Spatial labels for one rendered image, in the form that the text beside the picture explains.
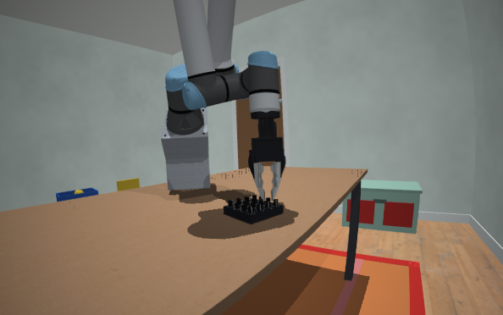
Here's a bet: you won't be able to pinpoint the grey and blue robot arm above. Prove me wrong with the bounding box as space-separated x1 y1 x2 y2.
165 0 283 135

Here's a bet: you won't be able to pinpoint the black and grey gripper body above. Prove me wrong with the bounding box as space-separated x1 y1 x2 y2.
251 111 284 162

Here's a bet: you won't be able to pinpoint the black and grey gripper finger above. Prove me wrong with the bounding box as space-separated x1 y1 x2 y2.
271 154 285 201
248 150 265 202

